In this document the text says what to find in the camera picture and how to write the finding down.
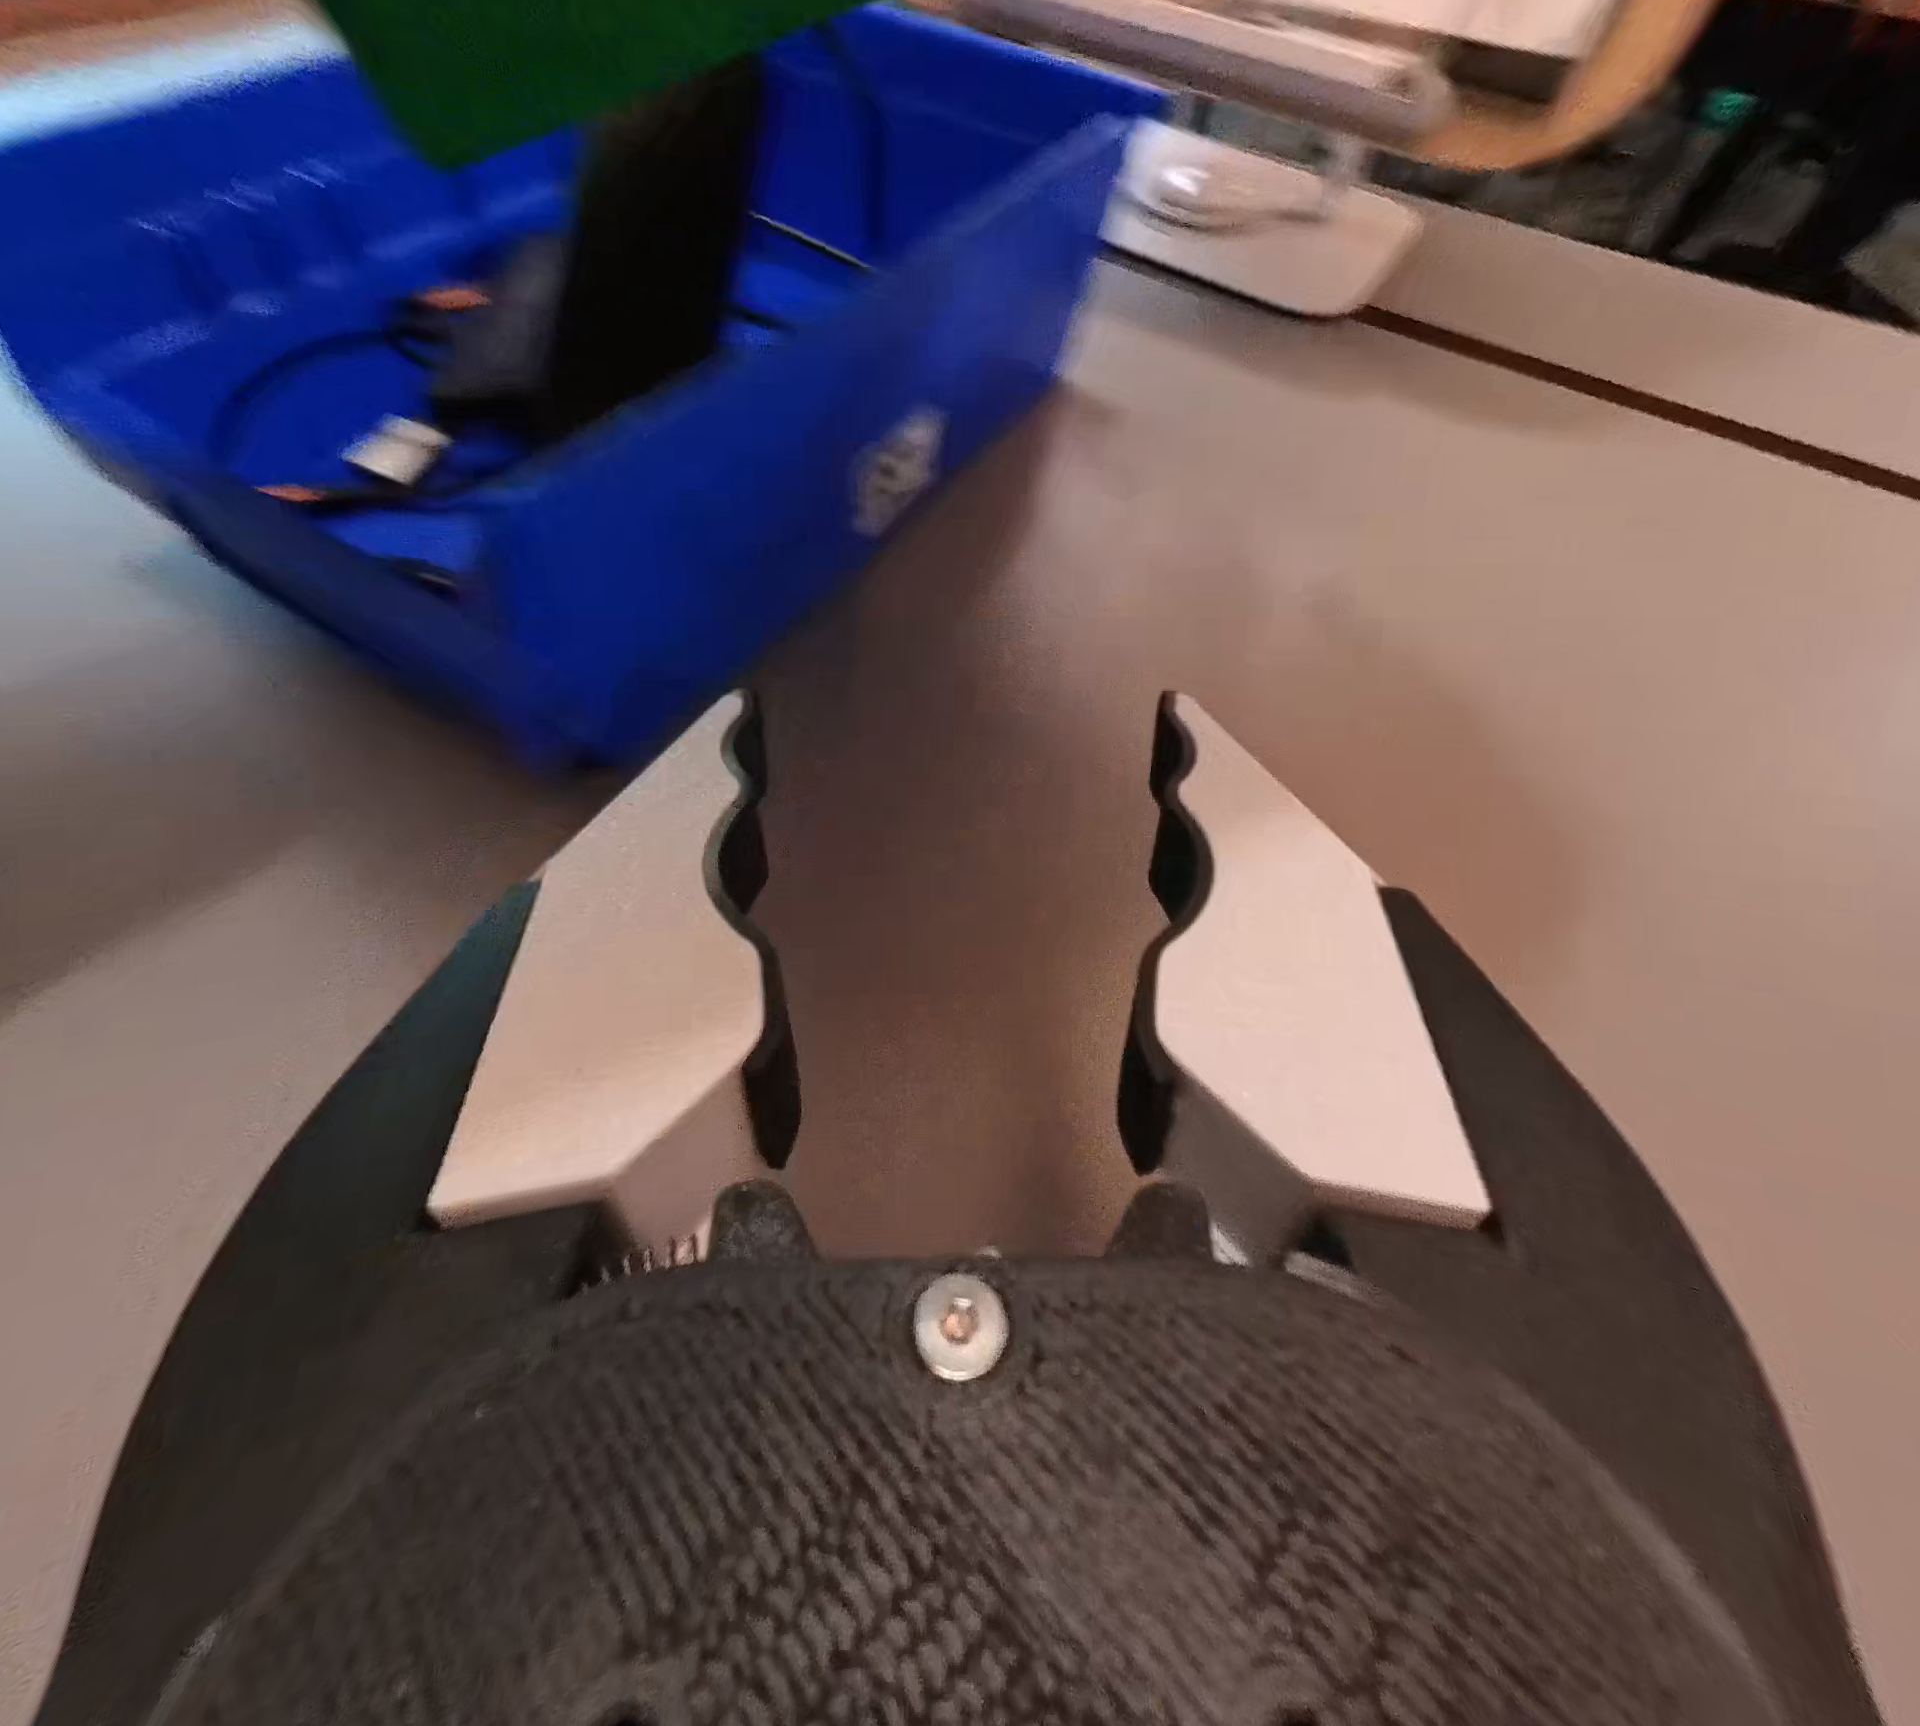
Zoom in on blue plastic bin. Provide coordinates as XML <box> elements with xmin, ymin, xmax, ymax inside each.
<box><xmin>0</xmin><ymin>0</ymin><xmax>1164</xmax><ymax>768</ymax></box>

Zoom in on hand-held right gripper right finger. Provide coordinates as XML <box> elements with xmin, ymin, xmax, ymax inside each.
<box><xmin>1118</xmin><ymin>692</ymin><xmax>1494</xmax><ymax>1270</ymax></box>

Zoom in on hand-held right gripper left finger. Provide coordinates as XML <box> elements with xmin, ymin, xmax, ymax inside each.
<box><xmin>423</xmin><ymin>692</ymin><xmax>803</xmax><ymax>1252</ymax></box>

